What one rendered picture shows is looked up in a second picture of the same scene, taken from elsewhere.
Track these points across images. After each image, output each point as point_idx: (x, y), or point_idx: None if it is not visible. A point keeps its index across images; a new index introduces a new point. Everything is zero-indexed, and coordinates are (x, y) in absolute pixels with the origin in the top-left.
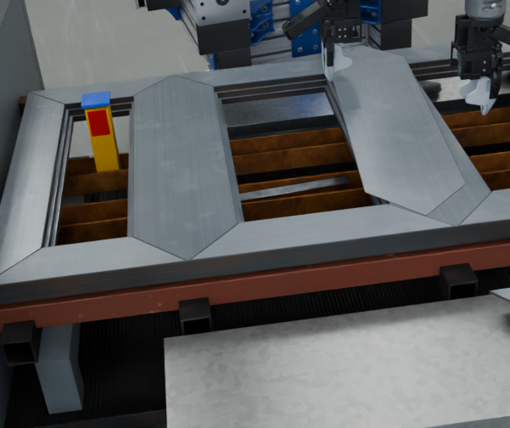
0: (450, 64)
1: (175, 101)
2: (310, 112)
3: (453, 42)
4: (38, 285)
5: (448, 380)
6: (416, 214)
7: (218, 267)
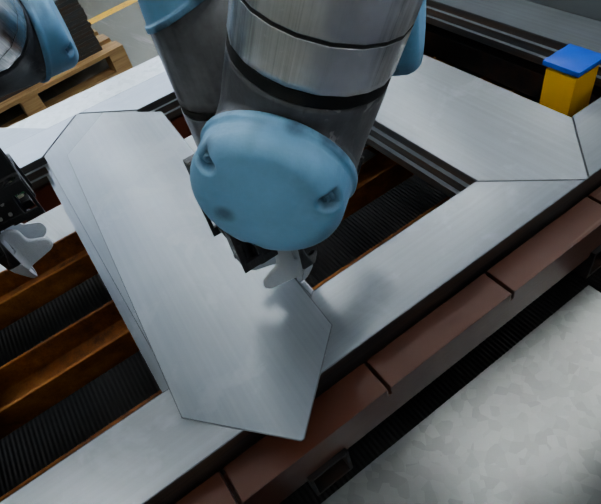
0: (43, 209)
1: (492, 131)
2: (424, 446)
3: (17, 178)
4: None
5: (103, 98)
6: (111, 110)
7: None
